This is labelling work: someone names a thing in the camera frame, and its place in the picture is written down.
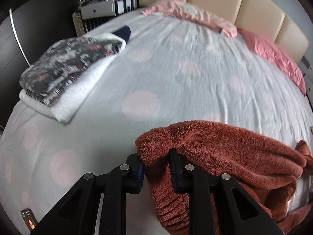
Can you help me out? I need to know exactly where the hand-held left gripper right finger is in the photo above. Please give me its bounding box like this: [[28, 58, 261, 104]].
[[169, 149, 282, 235]]

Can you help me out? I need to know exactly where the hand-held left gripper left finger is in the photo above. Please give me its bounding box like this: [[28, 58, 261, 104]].
[[32, 153, 145, 235]]

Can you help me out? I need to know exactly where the rust fleece garment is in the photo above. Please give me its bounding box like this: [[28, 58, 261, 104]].
[[135, 120, 313, 233]]

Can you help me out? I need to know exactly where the polka dot bed sheet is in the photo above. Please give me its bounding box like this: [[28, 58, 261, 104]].
[[0, 5, 313, 235]]

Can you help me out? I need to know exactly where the folded white garment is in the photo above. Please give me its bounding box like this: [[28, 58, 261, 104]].
[[19, 32, 128, 124]]

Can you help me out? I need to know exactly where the smartphone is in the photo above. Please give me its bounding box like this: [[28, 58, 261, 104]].
[[21, 208, 38, 231]]

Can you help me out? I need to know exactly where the folded dark patterned garment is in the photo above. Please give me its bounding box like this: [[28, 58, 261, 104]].
[[20, 37, 124, 107]]

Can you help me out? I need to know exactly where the folded navy garment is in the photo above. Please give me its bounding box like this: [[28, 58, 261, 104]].
[[111, 26, 132, 41]]

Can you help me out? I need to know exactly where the salmon pink pillow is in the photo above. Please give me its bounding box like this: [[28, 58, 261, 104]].
[[238, 28, 307, 96]]

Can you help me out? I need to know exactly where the slatted bedside table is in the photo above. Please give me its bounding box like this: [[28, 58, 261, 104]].
[[72, 12, 108, 36]]

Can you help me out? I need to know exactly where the light pink pillow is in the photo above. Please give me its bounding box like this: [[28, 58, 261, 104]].
[[142, 0, 237, 38]]

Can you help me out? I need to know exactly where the black white striped box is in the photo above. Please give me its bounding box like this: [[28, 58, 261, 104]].
[[114, 0, 140, 15]]

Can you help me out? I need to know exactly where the grey drawer box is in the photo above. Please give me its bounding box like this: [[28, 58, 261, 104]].
[[78, 0, 115, 20]]

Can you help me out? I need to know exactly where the dark wardrobe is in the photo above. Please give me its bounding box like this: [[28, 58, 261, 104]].
[[0, 0, 84, 130]]

